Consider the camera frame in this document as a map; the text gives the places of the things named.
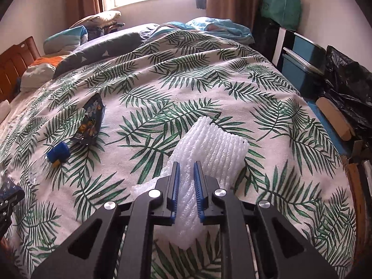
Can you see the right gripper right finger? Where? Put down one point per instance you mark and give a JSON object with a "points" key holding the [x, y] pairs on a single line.
{"points": [[257, 241]]}

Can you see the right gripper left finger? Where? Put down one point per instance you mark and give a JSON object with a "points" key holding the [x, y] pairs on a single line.
{"points": [[117, 240]]}

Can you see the white bubble wrap sheet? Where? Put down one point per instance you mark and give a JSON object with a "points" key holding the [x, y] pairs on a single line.
{"points": [[222, 156]]}

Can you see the dark snack wrapper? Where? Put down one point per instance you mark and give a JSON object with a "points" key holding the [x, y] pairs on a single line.
{"points": [[90, 125]]}

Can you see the palm leaf bed cover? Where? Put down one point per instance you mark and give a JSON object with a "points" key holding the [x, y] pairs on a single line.
{"points": [[108, 130]]}

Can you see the orange white pillow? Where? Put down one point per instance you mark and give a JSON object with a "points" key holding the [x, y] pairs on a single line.
{"points": [[39, 72]]}

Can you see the wooden headboard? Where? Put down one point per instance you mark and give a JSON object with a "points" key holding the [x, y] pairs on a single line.
{"points": [[13, 63]]}

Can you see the brown cardboard piece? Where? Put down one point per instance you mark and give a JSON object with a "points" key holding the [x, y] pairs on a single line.
{"points": [[340, 124]]}

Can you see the teal striped pillow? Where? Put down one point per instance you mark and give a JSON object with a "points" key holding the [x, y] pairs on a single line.
{"points": [[67, 41]]}

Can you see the black garbage bag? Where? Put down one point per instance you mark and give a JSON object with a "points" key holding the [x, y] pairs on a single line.
{"points": [[348, 86]]}

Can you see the dark triangle pattern pillow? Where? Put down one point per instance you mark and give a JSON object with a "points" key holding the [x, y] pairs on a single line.
{"points": [[105, 47]]}

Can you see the blue storage drawers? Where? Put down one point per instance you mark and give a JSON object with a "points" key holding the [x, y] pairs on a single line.
{"points": [[301, 61]]}

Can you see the light blue blanket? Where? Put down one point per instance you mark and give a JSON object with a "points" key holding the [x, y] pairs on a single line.
{"points": [[223, 28]]}

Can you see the teal shopping bag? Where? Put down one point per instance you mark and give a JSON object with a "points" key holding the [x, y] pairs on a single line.
{"points": [[287, 13]]}

